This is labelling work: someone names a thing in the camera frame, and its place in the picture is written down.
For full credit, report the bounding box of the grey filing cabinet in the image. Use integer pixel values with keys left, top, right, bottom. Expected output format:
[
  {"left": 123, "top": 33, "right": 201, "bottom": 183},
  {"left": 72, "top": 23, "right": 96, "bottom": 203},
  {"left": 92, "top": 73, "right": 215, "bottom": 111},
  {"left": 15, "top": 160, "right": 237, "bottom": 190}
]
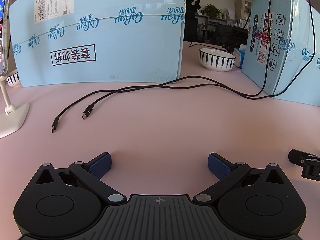
[{"left": 236, "top": 0, "right": 253, "bottom": 28}]

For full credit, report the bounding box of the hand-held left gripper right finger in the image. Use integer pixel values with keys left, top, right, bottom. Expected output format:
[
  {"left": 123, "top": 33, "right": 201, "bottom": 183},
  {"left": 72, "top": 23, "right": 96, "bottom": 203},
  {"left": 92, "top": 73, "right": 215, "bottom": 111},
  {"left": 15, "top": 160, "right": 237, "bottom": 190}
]
[{"left": 192, "top": 152, "right": 288, "bottom": 204}]

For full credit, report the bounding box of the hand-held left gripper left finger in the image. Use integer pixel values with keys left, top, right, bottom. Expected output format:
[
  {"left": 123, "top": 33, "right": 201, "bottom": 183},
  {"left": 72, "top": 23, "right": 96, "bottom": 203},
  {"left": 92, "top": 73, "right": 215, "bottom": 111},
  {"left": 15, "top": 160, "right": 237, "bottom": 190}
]
[{"left": 32, "top": 152, "right": 127, "bottom": 205}]

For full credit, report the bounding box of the white black striped bowl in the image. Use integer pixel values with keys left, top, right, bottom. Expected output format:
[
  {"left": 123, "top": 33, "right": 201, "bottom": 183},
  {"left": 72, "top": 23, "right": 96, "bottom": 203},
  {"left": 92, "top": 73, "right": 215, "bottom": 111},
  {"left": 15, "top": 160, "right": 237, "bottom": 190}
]
[
  {"left": 5, "top": 70, "right": 20, "bottom": 87},
  {"left": 199, "top": 48, "right": 236, "bottom": 72}
]

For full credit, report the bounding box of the black charging cable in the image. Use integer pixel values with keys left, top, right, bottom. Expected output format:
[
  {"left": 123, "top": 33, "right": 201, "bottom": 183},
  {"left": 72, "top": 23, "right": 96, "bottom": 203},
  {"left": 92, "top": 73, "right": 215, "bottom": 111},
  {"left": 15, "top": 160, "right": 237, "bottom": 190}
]
[
  {"left": 51, "top": 0, "right": 274, "bottom": 133},
  {"left": 80, "top": 0, "right": 315, "bottom": 121}
]

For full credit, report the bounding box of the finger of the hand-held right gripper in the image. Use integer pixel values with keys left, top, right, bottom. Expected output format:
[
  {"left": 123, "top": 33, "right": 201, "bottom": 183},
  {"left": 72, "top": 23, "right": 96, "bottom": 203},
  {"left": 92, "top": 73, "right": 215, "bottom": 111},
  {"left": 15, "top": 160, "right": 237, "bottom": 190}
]
[{"left": 289, "top": 149, "right": 320, "bottom": 179}]

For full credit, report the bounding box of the grey office desk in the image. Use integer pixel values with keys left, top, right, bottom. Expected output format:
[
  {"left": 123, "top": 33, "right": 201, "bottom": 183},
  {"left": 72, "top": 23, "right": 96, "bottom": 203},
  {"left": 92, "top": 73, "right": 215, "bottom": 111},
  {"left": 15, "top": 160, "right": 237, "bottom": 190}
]
[{"left": 195, "top": 14, "right": 237, "bottom": 43}]

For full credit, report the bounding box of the blue tissue pack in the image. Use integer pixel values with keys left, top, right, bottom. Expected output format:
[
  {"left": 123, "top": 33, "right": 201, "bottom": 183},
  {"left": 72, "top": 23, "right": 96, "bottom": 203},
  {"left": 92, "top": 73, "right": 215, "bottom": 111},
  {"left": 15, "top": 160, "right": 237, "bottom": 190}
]
[{"left": 234, "top": 44, "right": 247, "bottom": 68}]

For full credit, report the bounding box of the white phone stand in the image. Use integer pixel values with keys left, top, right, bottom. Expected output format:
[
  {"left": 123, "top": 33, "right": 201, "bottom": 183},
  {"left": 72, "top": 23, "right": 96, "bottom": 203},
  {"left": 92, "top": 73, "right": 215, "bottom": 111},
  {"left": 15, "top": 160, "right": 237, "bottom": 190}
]
[{"left": 0, "top": 75, "right": 30, "bottom": 139}]

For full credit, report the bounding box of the smartphone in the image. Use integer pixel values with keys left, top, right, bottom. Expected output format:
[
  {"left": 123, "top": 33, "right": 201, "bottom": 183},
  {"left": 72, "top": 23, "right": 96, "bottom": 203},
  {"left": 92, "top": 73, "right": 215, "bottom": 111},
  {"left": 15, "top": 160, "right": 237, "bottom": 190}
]
[{"left": 0, "top": 0, "right": 10, "bottom": 77}]

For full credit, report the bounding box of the large light blue carton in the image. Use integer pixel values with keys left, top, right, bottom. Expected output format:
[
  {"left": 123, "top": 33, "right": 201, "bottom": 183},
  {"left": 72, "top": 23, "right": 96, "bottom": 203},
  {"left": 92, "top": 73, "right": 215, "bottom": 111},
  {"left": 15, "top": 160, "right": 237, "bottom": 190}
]
[{"left": 9, "top": 0, "right": 187, "bottom": 88}]

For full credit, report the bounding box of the potted green plant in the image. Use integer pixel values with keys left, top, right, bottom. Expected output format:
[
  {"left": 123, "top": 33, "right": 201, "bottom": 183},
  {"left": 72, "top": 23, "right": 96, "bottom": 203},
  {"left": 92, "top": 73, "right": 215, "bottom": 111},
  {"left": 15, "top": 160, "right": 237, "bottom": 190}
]
[{"left": 204, "top": 4, "right": 222, "bottom": 18}]

